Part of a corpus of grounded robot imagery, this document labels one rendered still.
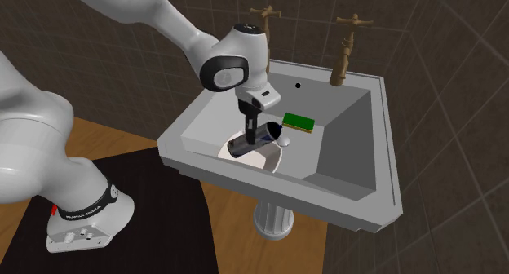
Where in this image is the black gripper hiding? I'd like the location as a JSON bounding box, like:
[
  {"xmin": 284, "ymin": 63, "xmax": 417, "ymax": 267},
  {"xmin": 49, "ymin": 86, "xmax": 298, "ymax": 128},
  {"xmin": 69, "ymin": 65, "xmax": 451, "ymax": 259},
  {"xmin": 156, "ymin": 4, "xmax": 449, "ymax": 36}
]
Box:
[{"xmin": 237, "ymin": 99, "xmax": 262, "ymax": 145}]

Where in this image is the dark cylindrical bottle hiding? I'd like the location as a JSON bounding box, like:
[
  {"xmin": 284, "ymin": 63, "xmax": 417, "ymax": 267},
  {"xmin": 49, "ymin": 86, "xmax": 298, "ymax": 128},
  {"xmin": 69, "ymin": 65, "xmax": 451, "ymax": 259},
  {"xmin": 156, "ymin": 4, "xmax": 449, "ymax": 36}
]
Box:
[{"xmin": 227, "ymin": 121, "xmax": 285, "ymax": 159}]

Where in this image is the green and yellow sponge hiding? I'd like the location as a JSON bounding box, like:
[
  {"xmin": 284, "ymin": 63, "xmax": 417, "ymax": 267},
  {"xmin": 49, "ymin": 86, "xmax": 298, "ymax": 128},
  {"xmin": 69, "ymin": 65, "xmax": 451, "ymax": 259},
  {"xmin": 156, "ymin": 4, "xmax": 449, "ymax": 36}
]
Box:
[{"xmin": 281, "ymin": 112, "xmax": 316, "ymax": 135}]

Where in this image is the brass tap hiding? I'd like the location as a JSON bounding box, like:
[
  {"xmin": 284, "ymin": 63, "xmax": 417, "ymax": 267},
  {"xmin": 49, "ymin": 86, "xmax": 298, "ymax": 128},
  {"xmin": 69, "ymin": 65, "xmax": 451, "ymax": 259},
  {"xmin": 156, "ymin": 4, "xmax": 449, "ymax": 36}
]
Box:
[
  {"xmin": 249, "ymin": 4, "xmax": 282, "ymax": 74},
  {"xmin": 328, "ymin": 13, "xmax": 375, "ymax": 88}
]

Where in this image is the black robot stand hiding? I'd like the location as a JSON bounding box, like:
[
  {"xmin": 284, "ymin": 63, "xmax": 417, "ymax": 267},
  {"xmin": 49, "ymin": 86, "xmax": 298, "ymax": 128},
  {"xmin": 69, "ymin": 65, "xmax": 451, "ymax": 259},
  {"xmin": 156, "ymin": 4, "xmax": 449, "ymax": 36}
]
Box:
[{"xmin": 0, "ymin": 147, "xmax": 220, "ymax": 274}]

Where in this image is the grey pedestal sink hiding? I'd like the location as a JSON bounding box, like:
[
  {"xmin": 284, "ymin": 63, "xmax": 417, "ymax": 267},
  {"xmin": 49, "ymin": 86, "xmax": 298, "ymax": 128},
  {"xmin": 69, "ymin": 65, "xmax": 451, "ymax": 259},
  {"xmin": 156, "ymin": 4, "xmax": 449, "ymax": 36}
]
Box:
[{"xmin": 155, "ymin": 59, "xmax": 405, "ymax": 241}]

